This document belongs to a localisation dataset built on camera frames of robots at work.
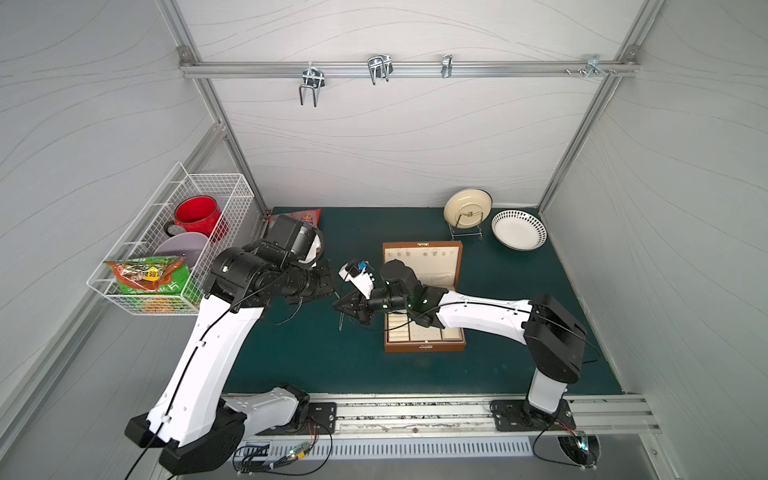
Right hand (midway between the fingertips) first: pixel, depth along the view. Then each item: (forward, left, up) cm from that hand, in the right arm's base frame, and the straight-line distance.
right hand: (332, 304), depth 72 cm
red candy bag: (+43, +21, -14) cm, 50 cm away
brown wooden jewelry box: (+19, -29, -6) cm, 35 cm away
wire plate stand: (+41, -40, -15) cm, 59 cm away
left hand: (-1, -3, +12) cm, 12 cm away
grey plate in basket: (+5, +31, +15) cm, 35 cm away
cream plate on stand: (+41, -39, -7) cm, 57 cm away
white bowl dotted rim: (+44, -61, -20) cm, 78 cm away
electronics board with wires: (-30, +17, -20) cm, 40 cm away
